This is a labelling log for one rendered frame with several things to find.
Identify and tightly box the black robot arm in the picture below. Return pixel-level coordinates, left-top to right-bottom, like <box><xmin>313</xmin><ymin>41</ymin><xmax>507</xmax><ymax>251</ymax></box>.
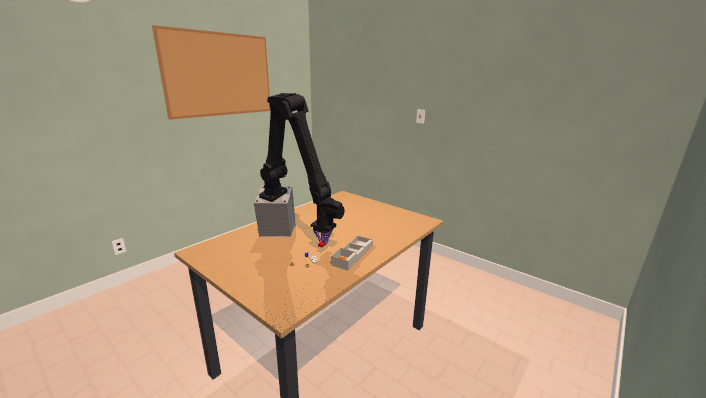
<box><xmin>259</xmin><ymin>93</ymin><xmax>345</xmax><ymax>225</ymax></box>

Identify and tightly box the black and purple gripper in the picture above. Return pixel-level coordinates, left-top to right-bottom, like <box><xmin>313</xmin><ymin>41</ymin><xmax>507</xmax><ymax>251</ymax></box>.
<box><xmin>310</xmin><ymin>214</ymin><xmax>336</xmax><ymax>245</ymax></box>

